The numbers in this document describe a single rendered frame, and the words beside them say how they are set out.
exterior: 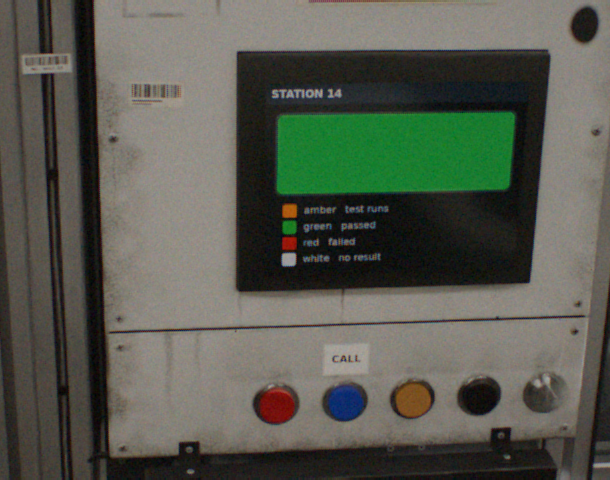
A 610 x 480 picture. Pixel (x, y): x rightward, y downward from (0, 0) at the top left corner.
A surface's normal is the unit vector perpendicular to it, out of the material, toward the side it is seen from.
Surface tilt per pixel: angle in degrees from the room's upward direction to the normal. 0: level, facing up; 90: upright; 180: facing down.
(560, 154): 90
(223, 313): 90
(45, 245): 90
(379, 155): 90
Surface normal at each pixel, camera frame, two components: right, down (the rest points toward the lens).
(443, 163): 0.13, 0.36
